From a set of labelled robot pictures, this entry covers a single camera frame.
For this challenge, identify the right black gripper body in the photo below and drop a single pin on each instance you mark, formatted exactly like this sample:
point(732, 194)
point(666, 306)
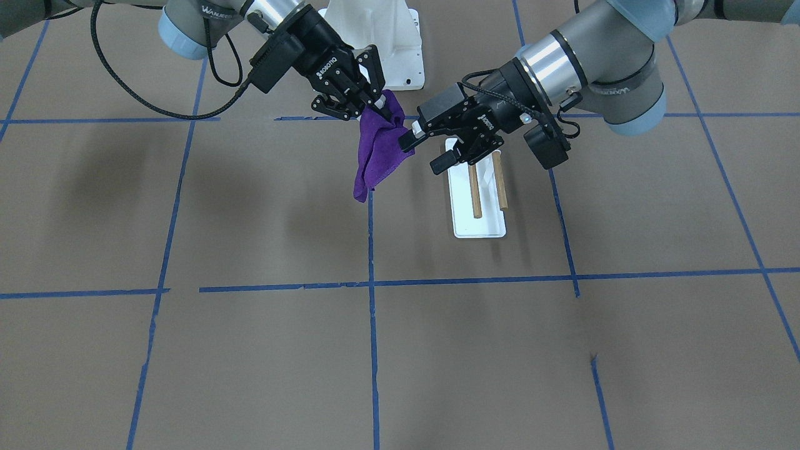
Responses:
point(319, 52)

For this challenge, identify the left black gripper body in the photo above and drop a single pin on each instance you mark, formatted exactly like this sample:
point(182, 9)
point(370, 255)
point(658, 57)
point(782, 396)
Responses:
point(495, 103)

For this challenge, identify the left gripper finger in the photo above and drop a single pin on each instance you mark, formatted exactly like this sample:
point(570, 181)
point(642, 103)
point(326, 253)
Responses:
point(417, 134)
point(453, 157)

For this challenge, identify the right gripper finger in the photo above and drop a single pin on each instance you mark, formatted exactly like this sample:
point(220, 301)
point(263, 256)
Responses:
point(389, 109)

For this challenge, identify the purple microfiber towel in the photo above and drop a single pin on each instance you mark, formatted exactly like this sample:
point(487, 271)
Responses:
point(378, 153)

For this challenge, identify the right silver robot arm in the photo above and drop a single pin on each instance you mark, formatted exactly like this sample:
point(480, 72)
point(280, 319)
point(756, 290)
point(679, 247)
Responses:
point(191, 29)

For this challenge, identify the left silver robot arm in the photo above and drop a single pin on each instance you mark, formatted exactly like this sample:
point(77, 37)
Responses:
point(602, 60)

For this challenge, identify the wooden rack rod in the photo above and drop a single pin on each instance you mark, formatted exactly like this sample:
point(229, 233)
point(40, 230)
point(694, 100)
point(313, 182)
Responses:
point(499, 178)
point(474, 191)

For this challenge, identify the white towel rack base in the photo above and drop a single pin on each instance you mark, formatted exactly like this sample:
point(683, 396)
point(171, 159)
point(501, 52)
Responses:
point(464, 225)

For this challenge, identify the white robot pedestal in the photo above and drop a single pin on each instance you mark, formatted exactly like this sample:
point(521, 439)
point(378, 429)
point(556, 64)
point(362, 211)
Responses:
point(393, 27)

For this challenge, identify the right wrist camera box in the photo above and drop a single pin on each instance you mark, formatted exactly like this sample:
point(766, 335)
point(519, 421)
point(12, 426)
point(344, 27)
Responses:
point(273, 60)

